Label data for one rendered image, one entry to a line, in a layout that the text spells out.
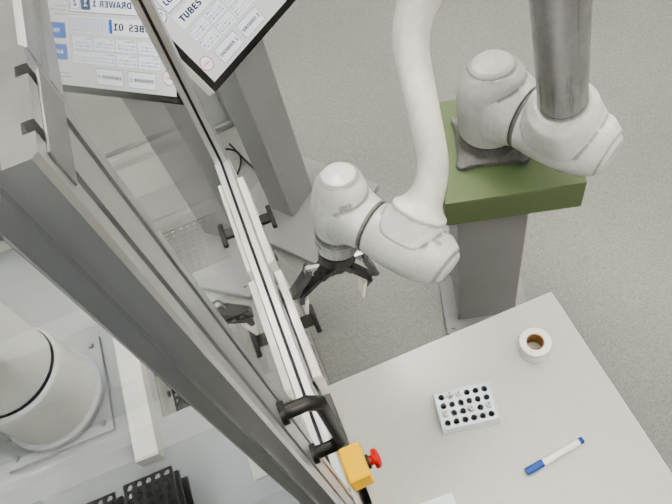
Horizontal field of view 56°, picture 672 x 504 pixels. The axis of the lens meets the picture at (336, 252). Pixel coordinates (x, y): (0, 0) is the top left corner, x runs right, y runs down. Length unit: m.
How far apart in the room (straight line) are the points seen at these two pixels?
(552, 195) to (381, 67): 1.74
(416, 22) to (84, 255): 0.84
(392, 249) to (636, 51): 2.37
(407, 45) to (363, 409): 0.81
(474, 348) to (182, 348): 1.15
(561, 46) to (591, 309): 1.41
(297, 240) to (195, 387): 2.15
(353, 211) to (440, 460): 0.60
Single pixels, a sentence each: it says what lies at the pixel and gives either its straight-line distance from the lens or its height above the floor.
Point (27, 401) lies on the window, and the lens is 0.49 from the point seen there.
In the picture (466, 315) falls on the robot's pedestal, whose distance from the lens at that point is 2.36.
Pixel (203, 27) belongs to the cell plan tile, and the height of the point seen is 1.07.
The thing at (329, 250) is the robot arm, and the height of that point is 1.14.
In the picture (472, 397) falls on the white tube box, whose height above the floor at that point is 0.80.
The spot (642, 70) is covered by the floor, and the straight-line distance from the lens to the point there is 3.23.
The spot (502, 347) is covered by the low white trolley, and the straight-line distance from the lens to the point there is 1.53.
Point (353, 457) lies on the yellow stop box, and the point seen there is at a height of 0.91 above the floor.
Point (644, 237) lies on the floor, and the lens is 2.66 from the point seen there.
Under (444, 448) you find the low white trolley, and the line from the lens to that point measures 1.45.
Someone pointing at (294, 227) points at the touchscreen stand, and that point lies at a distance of 2.65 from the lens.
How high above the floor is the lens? 2.17
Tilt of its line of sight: 57 degrees down
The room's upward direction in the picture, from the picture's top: 18 degrees counter-clockwise
